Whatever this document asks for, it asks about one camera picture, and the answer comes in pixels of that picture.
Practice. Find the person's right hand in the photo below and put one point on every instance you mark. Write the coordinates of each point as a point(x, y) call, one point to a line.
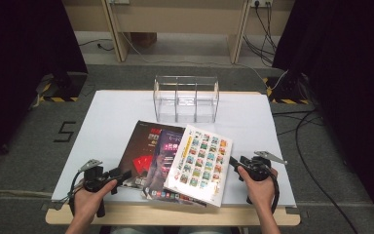
point(261, 193)

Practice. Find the black curtain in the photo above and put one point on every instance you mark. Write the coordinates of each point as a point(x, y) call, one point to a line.
point(354, 65)
point(13, 65)

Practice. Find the white book with picture grid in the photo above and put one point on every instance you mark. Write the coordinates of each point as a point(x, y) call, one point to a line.
point(201, 162)

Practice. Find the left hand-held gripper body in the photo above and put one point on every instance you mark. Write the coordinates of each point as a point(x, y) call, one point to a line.
point(92, 177)

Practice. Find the black and red magazine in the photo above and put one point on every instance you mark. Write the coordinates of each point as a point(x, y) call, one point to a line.
point(139, 143)

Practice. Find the beige desk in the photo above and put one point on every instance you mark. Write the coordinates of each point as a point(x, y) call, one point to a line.
point(175, 18)

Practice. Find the person's left hand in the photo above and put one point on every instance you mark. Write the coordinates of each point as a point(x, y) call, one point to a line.
point(89, 203)

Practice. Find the clear acrylic book rack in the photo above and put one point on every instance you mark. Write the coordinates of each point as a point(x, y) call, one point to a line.
point(185, 104)

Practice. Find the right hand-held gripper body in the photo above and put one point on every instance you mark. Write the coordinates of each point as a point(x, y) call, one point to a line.
point(256, 169)

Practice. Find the white table sheet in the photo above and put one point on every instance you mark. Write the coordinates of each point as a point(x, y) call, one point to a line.
point(104, 107)

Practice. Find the purple magazine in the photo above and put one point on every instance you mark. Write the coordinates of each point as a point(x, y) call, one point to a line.
point(165, 159)

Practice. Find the black stand base hazard tape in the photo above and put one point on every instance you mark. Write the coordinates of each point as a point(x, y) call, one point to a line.
point(66, 86)
point(289, 87)

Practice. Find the white wall socket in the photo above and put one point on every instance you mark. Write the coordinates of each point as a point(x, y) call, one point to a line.
point(119, 1)
point(261, 2)

